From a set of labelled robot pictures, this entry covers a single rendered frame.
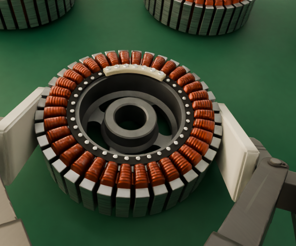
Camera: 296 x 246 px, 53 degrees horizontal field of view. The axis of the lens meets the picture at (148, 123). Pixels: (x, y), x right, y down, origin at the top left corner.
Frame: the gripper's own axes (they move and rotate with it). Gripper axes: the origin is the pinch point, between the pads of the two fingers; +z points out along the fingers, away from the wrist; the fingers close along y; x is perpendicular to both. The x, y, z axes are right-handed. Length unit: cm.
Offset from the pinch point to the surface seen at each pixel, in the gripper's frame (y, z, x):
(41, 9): -8.4, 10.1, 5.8
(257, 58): 11.1, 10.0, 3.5
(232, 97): 8.0, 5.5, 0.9
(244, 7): 9.3, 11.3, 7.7
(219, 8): 6.8, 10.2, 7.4
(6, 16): -11.1, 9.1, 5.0
